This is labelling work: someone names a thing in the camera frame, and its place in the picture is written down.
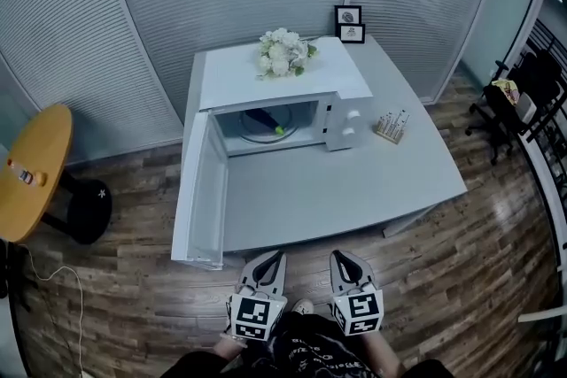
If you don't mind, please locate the small black picture frame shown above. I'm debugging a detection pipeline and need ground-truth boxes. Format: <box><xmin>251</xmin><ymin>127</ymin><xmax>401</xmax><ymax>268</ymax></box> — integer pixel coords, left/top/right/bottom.
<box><xmin>333</xmin><ymin>4</ymin><xmax>364</xmax><ymax>27</ymax></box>

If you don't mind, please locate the black office chair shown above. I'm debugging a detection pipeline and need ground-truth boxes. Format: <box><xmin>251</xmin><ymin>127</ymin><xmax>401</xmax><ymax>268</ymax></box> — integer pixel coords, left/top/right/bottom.
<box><xmin>464</xmin><ymin>51</ymin><xmax>564</xmax><ymax>166</ymax></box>

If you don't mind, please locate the yellow cloth item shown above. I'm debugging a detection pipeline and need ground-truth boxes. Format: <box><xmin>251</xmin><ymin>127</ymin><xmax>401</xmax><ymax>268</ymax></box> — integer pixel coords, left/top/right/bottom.
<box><xmin>491</xmin><ymin>78</ymin><xmax>522</xmax><ymax>105</ymax></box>

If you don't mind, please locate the white flower bouquet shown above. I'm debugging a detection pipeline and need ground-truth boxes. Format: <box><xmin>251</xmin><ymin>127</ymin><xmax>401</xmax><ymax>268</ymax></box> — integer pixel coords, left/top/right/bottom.
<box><xmin>256</xmin><ymin>27</ymin><xmax>321</xmax><ymax>81</ymax></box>

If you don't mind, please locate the glass microwave turntable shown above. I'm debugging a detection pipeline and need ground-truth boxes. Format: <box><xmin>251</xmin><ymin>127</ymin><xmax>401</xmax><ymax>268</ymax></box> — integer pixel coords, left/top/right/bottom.
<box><xmin>238</xmin><ymin>103</ymin><xmax>295</xmax><ymax>144</ymax></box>

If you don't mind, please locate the wide black picture frame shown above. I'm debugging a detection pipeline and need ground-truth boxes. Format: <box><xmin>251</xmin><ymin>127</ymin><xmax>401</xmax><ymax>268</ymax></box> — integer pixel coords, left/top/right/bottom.
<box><xmin>336</xmin><ymin>22</ymin><xmax>367</xmax><ymax>45</ymax></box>

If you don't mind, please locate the person's left forearm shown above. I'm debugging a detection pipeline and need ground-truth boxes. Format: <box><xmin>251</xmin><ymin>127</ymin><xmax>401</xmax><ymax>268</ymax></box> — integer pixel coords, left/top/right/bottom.
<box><xmin>212</xmin><ymin>328</ymin><xmax>250</xmax><ymax>363</ymax></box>

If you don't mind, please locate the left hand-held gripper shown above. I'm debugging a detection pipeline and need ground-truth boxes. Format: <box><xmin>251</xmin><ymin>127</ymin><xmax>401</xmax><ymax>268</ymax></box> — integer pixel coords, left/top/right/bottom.
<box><xmin>225</xmin><ymin>251</ymin><xmax>289</xmax><ymax>343</ymax></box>

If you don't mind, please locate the dark food with green end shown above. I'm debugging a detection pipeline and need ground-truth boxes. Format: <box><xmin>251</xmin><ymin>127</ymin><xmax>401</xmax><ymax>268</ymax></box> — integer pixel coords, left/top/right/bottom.
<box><xmin>245</xmin><ymin>109</ymin><xmax>287</xmax><ymax>135</ymax></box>

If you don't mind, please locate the white floor cable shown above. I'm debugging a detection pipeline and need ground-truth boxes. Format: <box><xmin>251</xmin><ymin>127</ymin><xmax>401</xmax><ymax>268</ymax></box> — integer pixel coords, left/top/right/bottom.
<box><xmin>16</xmin><ymin>242</ymin><xmax>86</xmax><ymax>378</ymax></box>

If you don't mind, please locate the person's right forearm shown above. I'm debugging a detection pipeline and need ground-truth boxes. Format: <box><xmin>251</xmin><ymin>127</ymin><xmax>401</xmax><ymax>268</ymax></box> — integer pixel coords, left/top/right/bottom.
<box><xmin>370</xmin><ymin>328</ymin><xmax>408</xmax><ymax>374</ymax></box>

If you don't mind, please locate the wooden block with sticks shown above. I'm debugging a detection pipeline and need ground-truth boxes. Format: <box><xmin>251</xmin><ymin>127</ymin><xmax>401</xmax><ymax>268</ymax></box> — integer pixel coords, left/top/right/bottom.
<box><xmin>375</xmin><ymin>109</ymin><xmax>411</xmax><ymax>145</ymax></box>

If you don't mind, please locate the person's light shoe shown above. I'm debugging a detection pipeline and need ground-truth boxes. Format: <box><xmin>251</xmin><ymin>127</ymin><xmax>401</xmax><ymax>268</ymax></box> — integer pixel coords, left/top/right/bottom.
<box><xmin>289</xmin><ymin>297</ymin><xmax>315</xmax><ymax>316</ymax></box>

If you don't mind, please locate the white microwave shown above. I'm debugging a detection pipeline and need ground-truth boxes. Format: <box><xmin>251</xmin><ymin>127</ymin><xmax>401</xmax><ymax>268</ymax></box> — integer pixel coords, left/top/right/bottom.
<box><xmin>170</xmin><ymin>35</ymin><xmax>374</xmax><ymax>270</ymax></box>

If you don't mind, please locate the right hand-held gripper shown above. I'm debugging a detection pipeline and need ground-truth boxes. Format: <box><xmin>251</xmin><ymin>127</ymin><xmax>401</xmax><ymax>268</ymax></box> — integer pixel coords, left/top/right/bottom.
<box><xmin>329</xmin><ymin>250</ymin><xmax>385</xmax><ymax>337</ymax></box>

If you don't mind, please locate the round yellow table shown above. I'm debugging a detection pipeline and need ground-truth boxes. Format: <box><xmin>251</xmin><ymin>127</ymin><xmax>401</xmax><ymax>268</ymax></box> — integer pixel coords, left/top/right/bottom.
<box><xmin>0</xmin><ymin>103</ymin><xmax>113</xmax><ymax>246</ymax></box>

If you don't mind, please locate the black metal railing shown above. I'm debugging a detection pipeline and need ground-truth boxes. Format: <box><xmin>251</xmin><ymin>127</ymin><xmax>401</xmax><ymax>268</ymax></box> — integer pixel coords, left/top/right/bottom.
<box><xmin>516</xmin><ymin>16</ymin><xmax>567</xmax><ymax>327</ymax></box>

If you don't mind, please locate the plastic bottle with orange cap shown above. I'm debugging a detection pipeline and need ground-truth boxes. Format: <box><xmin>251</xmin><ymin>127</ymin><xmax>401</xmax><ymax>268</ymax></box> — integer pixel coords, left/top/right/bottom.
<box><xmin>5</xmin><ymin>158</ymin><xmax>50</xmax><ymax>188</ymax></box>

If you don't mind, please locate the person's black printed clothing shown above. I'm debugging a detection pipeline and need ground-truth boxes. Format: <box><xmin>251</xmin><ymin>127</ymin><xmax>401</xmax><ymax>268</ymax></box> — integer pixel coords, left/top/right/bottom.
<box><xmin>160</xmin><ymin>308</ymin><xmax>445</xmax><ymax>378</ymax></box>

